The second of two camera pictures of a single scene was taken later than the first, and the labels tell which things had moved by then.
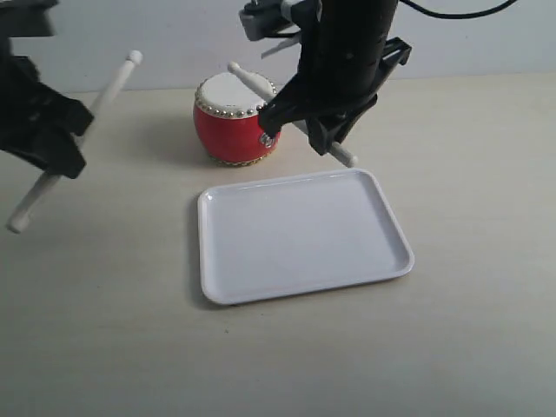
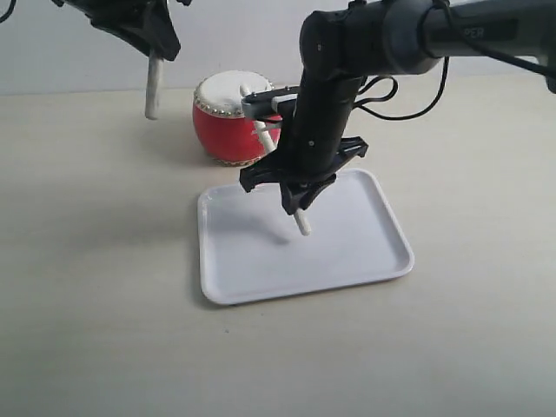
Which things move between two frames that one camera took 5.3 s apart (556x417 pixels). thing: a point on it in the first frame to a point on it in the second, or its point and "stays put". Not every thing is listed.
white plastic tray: (298, 235) stays put
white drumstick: (20, 216) to (154, 83)
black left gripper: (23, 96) to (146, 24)
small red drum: (227, 113) stays put
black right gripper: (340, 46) to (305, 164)
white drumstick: (266, 92) to (270, 147)
